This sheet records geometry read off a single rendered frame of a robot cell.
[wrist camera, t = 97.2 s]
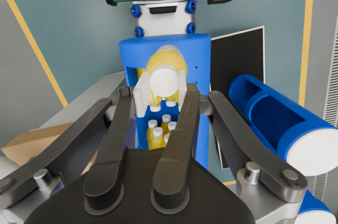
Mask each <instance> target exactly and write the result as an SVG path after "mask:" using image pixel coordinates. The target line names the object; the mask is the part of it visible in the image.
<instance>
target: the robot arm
mask: <svg viewBox="0 0 338 224"><path fill-rule="evenodd" d="M149 79H150V75H149V71H148V70H147V71H144V72H143V74H142V75H141V77H140V79H139V81H138V83H137V84H136V86H135V87H130V86H123V87H120V88H118V93H119V99H118V100H116V101H112V99H111V98H109V97H104V98H101V99H99V100H98V101H97V102H95V103H94V104H93V105H92V106H91V107H90V108H89V109H88V110H87V111H86V112H85V113H84V114H83V115H82V116H81V117H80V118H78V119H77V120H76V121H75V122H74V123H73V124H72V125H71V126H70V127H69V128H68V129H66V130H65V131H64V132H63V133H62V134H61V135H60V136H59V137H58V138H57V139H56V140H54V141H53V142H52V143H51V144H50V145H49V146H48V147H47V148H46V149H45V150H44V151H42V152H41V153H40V154H39V155H38V156H36V157H31V158H30V159H29V161H28V162H27V163H25V164H24V165H22V166H19V165H18V164H17V163H15V162H13V161H11V160H9V159H8V158H6V157H4V156H2V155H0V224H294V223H295V220H296V217H297V215H298V212H299V209H300V206H301V204H302V201H303V198H304V196H305V193H306V190H307V188H308V180H307V179H306V177H305V176H304V175H303V174H302V173H301V172H300V171H298V170H297V169H295V168H294V167H293V166H291V165H290V164H289V163H287V162H286V161H284V160H283V159H282V158H280V157H279V156H277V155H276V154H275V153H273V152H272V151H270V150H269V149H268V148H266V147H265V146H264V145H263V144H262V142H261V141H260V140H259V139H258V137H257V136H256V135H255V134H254V132H253V131H252V130H251V129H250V128H249V126H248V125H247V124H246V123H245V121H244V120H243V119H242V118H241V116H240V115H239V114H238V113H237V111H236V110H235V109H234V108H233V106H232V105H231V104H230V103H229V101H228V100H227V99H226V98H225V96H224V95H223V94H222V93H221V92H219V91H210V92H208V95H202V94H200V91H199V90H198V88H197V84H196V83H186V77H185V69H183V68H180V69H179V101H180V114H179V117H178V120H177V123H176V126H175V129H172V130H171V133H170V135H169V138H168V141H167V144H166V147H160V148H156V149H152V150H141V149H137V148H135V133H136V113H137V116H138V117H144V115H145V112H146V108H147V105H148V102H149V98H150V95H151V88H150V85H149ZM200 114H202V115H207V118H208V120H209V123H210V125H211V127H212V129H213V132H214V134H215V136H216V138H217V141H218V143H219V145H220V147H221V150H222V152H223V154H224V156H225V159H226V161H227V163H228V166H229V168H230V170H231V172H232V175H233V177H234V178H235V180H236V186H235V190H236V193H237V195H238V196H237V195H235V194H234V193H233V192H232V191H231V190H230V189H228V188H227V187H226V186H225V185H224V184H223V183H222V182H220V181H219V180H218V179H217V178H216V177H215V176H213V175H212V174H211V173H210V172H209V171H208V170H206V169H205V168H204V167H203V166H202V165H201V164H200V163H198V162H197V161H196V160H195V159H196V149H197V140H198V130H199V122H200ZM98 149H99V150H98ZM97 150H98V153H97V156H96V159H95V162H94V164H93V165H91V166H90V168H89V170H88V171H86V172H85V173H84V174H82V173H83V171H84V170H85V168H86V167H87V165H88V164H89V162H90V161H91V159H92V158H93V156H94V155H95V153H96V152H97ZM81 174H82V175H81Z"/></svg>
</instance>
